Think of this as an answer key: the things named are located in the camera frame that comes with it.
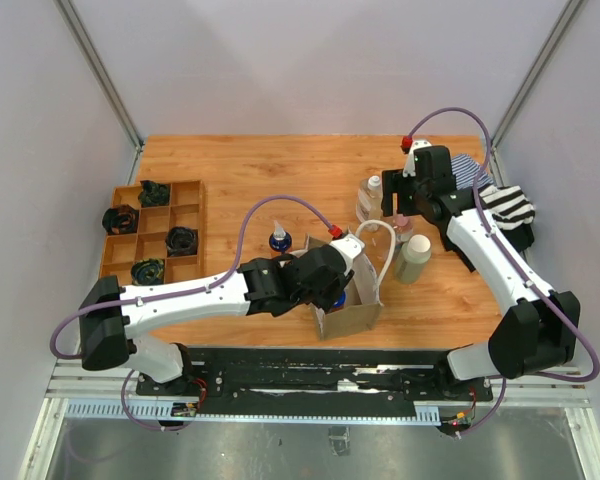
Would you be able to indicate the wooden compartment tray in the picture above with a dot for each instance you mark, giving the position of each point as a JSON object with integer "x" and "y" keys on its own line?
{"x": 186, "y": 208}

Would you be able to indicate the pink cap bottle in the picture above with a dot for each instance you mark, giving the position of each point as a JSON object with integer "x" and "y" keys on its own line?
{"x": 403, "y": 228}

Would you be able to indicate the black white striped cloth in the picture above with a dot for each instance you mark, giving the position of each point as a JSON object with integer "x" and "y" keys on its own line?
{"x": 509, "y": 207}

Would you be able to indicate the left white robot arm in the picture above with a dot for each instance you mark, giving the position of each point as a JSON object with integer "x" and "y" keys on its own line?
{"x": 116, "y": 322}

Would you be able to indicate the blue cap bottle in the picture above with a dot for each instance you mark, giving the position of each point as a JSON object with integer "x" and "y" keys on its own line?
{"x": 280, "y": 240}
{"x": 339, "y": 303}

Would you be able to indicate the blue cap bottle front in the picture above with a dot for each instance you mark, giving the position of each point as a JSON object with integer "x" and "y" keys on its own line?
{"x": 339, "y": 303}

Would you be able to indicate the dark rolled sock orange pattern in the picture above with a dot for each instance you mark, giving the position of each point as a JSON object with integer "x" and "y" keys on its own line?
{"x": 120, "y": 220}

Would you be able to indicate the blue cap bottle back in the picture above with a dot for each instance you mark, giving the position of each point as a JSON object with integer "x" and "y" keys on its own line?
{"x": 280, "y": 240}

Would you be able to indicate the clear bottle white cap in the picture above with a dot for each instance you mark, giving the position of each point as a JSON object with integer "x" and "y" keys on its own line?
{"x": 369, "y": 199}

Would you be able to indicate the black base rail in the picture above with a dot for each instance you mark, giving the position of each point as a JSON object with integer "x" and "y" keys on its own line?
{"x": 323, "y": 382}

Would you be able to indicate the dark green rolled sock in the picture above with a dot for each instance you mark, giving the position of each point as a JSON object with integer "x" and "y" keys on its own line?
{"x": 154, "y": 194}

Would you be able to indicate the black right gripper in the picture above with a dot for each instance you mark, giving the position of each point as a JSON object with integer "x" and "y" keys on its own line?
{"x": 394, "y": 181}

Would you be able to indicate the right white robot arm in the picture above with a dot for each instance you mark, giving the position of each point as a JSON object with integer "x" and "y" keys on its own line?
{"x": 536, "y": 331}

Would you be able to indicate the blue white striped cloth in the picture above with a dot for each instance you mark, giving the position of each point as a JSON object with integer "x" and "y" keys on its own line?
{"x": 466, "y": 170}

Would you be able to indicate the beige canvas bag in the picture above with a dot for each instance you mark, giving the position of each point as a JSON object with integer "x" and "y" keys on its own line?
{"x": 361, "y": 307}

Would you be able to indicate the dark blue rolled sock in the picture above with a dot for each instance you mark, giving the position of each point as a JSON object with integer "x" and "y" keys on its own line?
{"x": 182, "y": 241}

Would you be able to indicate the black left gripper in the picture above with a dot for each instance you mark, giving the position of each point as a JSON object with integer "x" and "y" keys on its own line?
{"x": 328, "y": 302}

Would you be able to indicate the dark rolled sock yellow pattern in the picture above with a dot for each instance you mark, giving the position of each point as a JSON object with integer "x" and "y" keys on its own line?
{"x": 148, "y": 272}

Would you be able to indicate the green bottle white cap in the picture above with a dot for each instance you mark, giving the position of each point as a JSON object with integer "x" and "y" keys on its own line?
{"x": 412, "y": 258}

